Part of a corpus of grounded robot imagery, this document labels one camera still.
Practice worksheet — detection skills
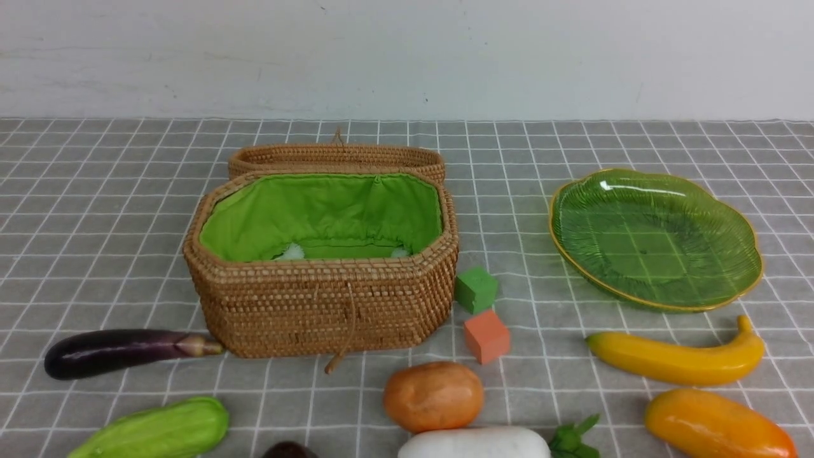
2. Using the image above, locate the brown potato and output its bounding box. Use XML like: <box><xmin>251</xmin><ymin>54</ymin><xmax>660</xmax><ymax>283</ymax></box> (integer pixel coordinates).
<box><xmin>383</xmin><ymin>361</ymin><xmax>485</xmax><ymax>434</ymax></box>

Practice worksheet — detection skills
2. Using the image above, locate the woven rattan basket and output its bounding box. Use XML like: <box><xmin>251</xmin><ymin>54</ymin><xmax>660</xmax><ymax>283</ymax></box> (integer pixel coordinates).
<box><xmin>183</xmin><ymin>166</ymin><xmax>459</xmax><ymax>372</ymax></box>

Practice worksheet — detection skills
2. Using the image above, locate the white radish with leaves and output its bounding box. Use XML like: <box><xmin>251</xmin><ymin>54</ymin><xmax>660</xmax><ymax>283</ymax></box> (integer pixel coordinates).
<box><xmin>397</xmin><ymin>414</ymin><xmax>601</xmax><ymax>457</ymax></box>

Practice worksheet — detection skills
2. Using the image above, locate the grey checkered tablecloth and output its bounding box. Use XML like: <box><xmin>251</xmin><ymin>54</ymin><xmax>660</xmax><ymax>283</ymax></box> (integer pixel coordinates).
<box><xmin>1</xmin><ymin>118</ymin><xmax>813</xmax><ymax>457</ymax></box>

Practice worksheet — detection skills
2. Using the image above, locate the orange foam cube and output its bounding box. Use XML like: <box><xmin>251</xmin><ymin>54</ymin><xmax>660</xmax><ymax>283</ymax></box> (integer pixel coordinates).
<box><xmin>464</xmin><ymin>309</ymin><xmax>511</xmax><ymax>365</ymax></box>

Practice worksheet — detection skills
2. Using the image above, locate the yellow banana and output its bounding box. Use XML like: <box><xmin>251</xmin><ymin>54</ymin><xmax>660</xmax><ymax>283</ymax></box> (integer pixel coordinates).
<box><xmin>584</xmin><ymin>316</ymin><xmax>765</xmax><ymax>386</ymax></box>

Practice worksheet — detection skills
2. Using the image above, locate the woven rattan basket lid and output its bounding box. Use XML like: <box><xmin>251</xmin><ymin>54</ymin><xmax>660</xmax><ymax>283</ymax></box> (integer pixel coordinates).
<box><xmin>228</xmin><ymin>128</ymin><xmax>446</xmax><ymax>183</ymax></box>

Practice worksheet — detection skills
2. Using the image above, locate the green foam cube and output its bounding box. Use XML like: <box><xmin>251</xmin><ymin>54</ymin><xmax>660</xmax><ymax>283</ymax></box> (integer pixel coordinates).
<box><xmin>454</xmin><ymin>266</ymin><xmax>499</xmax><ymax>315</ymax></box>

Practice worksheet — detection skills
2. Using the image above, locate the purple eggplant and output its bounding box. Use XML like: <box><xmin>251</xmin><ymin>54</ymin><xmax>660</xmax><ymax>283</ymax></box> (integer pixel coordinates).
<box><xmin>43</xmin><ymin>330</ymin><xmax>226</xmax><ymax>380</ymax></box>

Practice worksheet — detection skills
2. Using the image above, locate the orange mango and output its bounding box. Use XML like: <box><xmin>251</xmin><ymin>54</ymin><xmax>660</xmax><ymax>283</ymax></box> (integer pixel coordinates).
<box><xmin>644</xmin><ymin>388</ymin><xmax>799</xmax><ymax>457</ymax></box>

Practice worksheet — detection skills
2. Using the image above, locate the green glass leaf plate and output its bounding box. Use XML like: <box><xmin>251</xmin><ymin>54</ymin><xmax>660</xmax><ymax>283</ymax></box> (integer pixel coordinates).
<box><xmin>548</xmin><ymin>169</ymin><xmax>764</xmax><ymax>314</ymax></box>

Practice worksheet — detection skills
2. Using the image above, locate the dark purple mangosteen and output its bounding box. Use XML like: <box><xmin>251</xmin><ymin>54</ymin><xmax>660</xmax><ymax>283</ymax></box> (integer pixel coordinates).
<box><xmin>262</xmin><ymin>441</ymin><xmax>318</xmax><ymax>458</ymax></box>

